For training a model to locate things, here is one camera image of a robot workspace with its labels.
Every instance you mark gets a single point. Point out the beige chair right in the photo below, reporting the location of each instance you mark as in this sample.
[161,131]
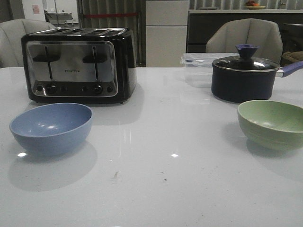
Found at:
[258,32]

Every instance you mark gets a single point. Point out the brown cushion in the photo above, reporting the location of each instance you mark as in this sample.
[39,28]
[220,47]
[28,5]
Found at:
[291,57]

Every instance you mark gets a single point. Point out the clear plastic food container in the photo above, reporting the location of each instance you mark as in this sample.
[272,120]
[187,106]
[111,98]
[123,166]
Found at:
[198,67]

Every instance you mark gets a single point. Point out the beige chair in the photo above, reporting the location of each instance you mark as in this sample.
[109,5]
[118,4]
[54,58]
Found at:
[11,33]
[258,32]

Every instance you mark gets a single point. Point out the fruit bowl on counter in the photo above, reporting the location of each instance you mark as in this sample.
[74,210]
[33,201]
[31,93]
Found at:
[251,4]

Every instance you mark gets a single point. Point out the blue bowl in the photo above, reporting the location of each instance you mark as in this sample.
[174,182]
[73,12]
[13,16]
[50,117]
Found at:
[52,129]

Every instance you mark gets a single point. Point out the dark blue saucepan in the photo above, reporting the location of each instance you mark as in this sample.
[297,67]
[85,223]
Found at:
[242,83]

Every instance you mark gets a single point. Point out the white cabinet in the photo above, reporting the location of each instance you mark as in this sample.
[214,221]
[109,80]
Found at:
[166,32]

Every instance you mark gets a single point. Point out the black and steel toaster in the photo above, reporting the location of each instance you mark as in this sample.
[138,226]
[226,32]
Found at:
[81,65]

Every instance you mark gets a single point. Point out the dark counter with white top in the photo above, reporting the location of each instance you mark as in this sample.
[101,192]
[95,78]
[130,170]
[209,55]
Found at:
[203,24]

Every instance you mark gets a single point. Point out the beige chair left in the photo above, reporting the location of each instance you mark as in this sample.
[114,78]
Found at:
[11,33]

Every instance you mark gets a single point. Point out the green bowl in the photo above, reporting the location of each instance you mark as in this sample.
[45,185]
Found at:
[272,124]

